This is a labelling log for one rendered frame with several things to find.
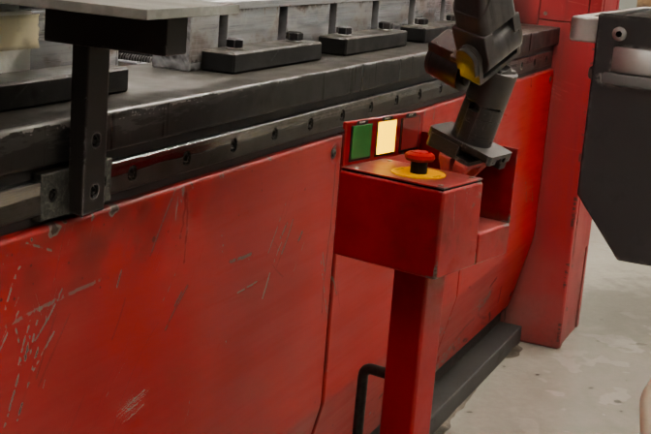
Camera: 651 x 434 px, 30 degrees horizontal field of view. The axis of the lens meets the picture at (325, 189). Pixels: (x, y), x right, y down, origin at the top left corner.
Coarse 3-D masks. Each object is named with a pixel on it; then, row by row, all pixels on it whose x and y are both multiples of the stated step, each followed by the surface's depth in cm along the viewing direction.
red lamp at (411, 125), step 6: (408, 120) 171; (414, 120) 172; (402, 126) 170; (408, 126) 171; (414, 126) 172; (402, 132) 170; (408, 132) 171; (414, 132) 173; (402, 138) 170; (408, 138) 172; (414, 138) 173; (402, 144) 171; (408, 144) 172; (414, 144) 173
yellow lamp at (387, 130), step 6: (390, 120) 167; (396, 120) 168; (384, 126) 166; (390, 126) 167; (378, 132) 165; (384, 132) 166; (390, 132) 167; (378, 138) 165; (384, 138) 166; (390, 138) 168; (378, 144) 165; (384, 144) 167; (390, 144) 168; (378, 150) 166; (384, 150) 167; (390, 150) 168
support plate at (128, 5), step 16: (0, 0) 117; (16, 0) 116; (32, 0) 115; (48, 0) 114; (64, 0) 114; (80, 0) 115; (96, 0) 116; (112, 0) 118; (128, 0) 120; (144, 0) 121; (160, 0) 123; (176, 0) 125; (192, 0) 127; (128, 16) 111; (144, 16) 110; (160, 16) 112; (176, 16) 115; (192, 16) 118
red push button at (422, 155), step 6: (414, 150) 159; (420, 150) 159; (408, 156) 157; (414, 156) 157; (420, 156) 157; (426, 156) 157; (432, 156) 157; (414, 162) 158; (420, 162) 157; (426, 162) 157; (414, 168) 158; (420, 168) 158; (426, 168) 158
